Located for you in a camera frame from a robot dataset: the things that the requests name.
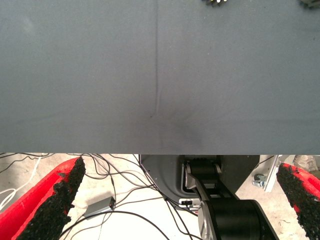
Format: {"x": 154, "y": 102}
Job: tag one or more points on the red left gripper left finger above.
{"x": 37, "y": 212}

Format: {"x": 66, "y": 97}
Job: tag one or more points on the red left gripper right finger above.
{"x": 305, "y": 200}

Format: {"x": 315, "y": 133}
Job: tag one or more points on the small steel gear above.
{"x": 311, "y": 2}
{"x": 215, "y": 2}

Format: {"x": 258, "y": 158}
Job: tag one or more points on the person in khaki trousers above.
{"x": 306, "y": 162}

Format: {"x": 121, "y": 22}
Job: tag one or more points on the aluminium profile leg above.
{"x": 273, "y": 172}

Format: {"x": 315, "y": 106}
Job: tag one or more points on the grey caster wheel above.
{"x": 260, "y": 178}

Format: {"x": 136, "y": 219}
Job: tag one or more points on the grey adapter box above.
{"x": 100, "y": 206}

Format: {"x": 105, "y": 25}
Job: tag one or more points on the dark grey table cloth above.
{"x": 100, "y": 75}

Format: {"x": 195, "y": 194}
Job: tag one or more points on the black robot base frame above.
{"x": 230, "y": 217}

